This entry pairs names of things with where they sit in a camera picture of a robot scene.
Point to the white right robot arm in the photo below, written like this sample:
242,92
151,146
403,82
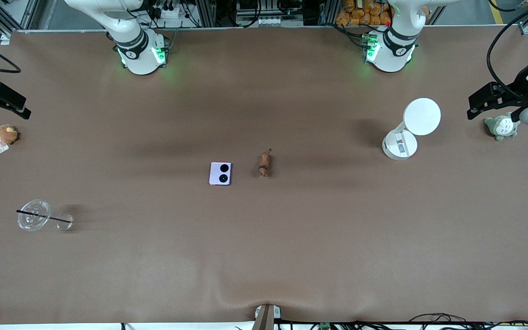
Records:
138,59

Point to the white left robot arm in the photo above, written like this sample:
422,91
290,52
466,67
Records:
390,57

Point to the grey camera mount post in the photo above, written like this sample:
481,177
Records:
265,318

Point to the white round-headed lamp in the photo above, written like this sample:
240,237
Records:
422,117

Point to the clear plastic cup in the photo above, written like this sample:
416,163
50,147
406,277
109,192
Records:
30,222

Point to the lilac flip phone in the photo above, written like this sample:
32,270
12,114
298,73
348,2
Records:
220,174

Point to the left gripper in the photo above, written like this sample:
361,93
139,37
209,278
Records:
517,87

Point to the orange packaged snacks pile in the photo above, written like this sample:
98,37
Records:
360,13

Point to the grey-green totoro plush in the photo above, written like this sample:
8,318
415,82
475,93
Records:
502,127

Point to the white power strip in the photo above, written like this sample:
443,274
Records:
167,13

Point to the brown table cover sheet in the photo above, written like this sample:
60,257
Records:
264,238

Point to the black drinking straw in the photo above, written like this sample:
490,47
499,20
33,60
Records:
44,216

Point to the brown plush toy with tag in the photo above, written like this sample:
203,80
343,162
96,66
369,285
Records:
6,134

